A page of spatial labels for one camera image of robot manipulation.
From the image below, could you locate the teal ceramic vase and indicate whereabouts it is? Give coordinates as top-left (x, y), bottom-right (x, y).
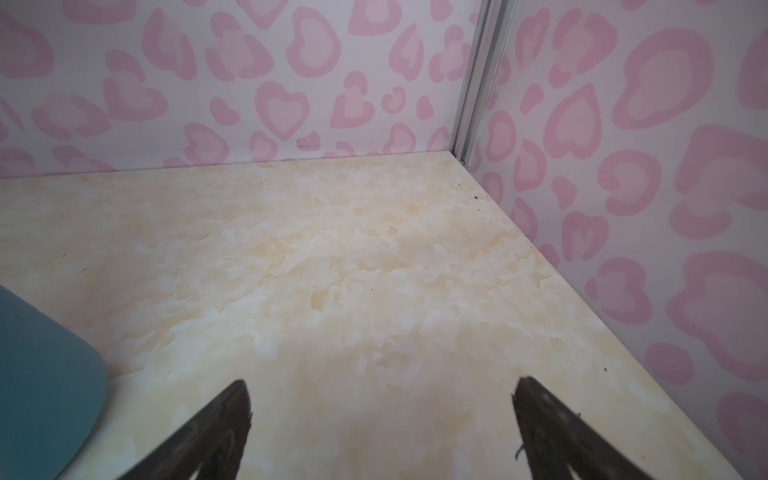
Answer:
top-left (1, 288), bottom-right (108, 479)

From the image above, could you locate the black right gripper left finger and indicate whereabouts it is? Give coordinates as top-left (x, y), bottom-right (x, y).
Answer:
top-left (122, 379), bottom-right (252, 480)

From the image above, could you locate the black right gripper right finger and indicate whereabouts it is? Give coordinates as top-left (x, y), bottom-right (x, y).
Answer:
top-left (511, 376), bottom-right (651, 480)

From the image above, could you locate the aluminium corner frame post right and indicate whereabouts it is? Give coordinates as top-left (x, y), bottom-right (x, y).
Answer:
top-left (449, 0), bottom-right (518, 169)

